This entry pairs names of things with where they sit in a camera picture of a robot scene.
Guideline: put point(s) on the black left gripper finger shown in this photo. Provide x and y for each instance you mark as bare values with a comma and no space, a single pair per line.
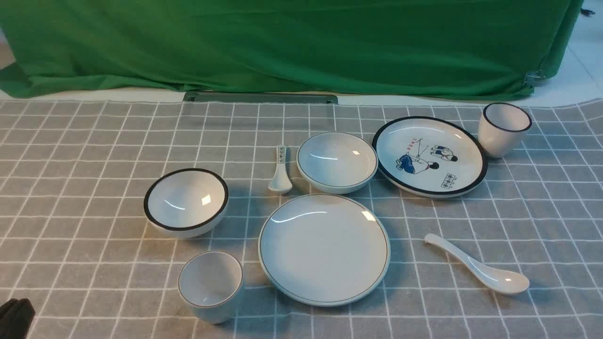
16,317

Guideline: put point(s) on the thin-rimmed white cup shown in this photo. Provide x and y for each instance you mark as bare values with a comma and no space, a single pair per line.
211,284

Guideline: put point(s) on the thin-rimmed white bowl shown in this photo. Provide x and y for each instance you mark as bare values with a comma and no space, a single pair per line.
337,162

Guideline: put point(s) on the black-rimmed white bowl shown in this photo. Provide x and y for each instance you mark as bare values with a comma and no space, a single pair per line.
186,203

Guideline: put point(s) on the green backdrop cloth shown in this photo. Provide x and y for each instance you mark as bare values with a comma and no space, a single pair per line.
453,49

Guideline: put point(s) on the small white printed spoon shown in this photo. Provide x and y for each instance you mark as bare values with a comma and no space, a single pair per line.
280,182

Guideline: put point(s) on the plain white plate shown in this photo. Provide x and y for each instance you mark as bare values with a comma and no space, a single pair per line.
324,250

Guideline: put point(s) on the black-rimmed illustrated plate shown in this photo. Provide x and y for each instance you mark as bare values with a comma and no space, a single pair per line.
429,157

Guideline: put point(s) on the plain white ceramic spoon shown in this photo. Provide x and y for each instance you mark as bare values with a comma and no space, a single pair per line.
499,280

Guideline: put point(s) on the black-rimmed white cup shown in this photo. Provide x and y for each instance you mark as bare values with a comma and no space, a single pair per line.
502,127

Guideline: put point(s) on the metal clamp on backdrop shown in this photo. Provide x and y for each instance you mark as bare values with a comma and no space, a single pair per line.
535,79

